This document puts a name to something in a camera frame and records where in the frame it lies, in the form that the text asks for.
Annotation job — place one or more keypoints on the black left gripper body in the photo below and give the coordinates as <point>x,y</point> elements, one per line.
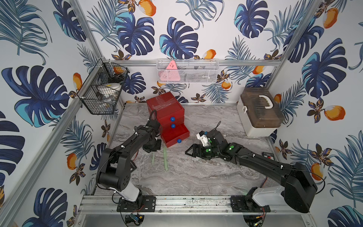
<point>154,144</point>

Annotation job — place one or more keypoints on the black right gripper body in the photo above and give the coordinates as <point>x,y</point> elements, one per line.
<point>208,151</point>

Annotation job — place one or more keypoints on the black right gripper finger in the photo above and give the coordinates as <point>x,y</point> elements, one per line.
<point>194,148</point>
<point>191,153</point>

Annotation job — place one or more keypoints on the red three-drawer box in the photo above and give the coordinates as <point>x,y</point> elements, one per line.
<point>170,115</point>

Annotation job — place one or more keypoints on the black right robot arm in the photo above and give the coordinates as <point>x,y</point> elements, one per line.
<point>296,188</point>

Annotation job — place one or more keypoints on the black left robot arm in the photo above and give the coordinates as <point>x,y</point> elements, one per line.
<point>114,168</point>

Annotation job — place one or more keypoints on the brown lidded storage box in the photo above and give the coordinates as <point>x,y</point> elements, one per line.
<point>258,112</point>

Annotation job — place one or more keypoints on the right yellow connector board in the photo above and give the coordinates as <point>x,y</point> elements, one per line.
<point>268,155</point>

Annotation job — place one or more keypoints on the white object in basket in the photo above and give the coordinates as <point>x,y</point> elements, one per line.
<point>109,90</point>

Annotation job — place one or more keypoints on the pink triangle object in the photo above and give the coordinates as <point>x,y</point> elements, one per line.
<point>170,74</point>

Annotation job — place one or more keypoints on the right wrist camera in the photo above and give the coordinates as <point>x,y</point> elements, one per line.
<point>202,137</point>

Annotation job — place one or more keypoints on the black wire basket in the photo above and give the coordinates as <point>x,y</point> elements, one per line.
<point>102,73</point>

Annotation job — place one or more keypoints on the clear mesh wall shelf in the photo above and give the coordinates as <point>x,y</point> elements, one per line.
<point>192,70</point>

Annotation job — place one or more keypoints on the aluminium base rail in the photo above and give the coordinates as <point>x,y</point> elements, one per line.
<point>180,205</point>

